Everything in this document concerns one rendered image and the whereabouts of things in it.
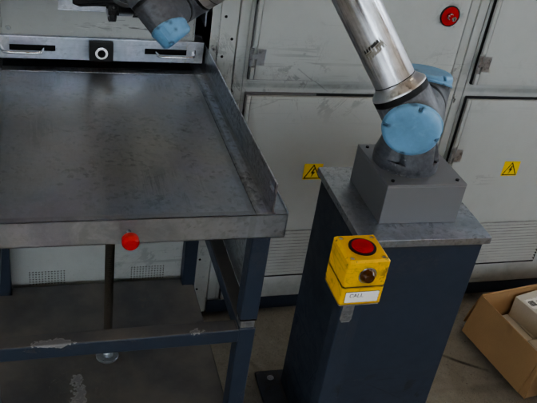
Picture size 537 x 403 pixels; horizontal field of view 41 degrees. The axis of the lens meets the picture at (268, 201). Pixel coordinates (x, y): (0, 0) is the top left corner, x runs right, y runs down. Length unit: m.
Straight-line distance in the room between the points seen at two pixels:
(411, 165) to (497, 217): 1.04
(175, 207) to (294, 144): 0.81
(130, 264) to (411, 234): 0.98
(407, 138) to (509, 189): 1.17
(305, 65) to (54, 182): 0.86
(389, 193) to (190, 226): 0.46
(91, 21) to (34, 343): 0.83
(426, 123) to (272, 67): 0.68
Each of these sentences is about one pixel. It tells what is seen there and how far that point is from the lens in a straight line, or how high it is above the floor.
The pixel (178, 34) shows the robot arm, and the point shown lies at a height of 1.08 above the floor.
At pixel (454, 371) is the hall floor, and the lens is 2.48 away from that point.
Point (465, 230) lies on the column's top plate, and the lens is 1.71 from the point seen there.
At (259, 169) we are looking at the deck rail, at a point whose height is 0.88.
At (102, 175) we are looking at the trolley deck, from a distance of 1.49.
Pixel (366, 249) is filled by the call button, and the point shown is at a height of 0.91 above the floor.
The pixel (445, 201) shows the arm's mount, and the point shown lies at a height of 0.81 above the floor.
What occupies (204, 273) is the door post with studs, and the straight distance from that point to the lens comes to 2.35.
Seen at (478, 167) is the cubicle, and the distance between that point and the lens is 2.46.
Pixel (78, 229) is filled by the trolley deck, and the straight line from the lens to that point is 1.36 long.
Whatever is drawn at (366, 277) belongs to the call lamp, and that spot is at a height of 0.87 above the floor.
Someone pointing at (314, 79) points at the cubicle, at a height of 0.85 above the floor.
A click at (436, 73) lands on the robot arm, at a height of 1.08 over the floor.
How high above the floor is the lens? 1.61
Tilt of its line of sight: 32 degrees down
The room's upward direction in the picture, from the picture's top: 9 degrees clockwise
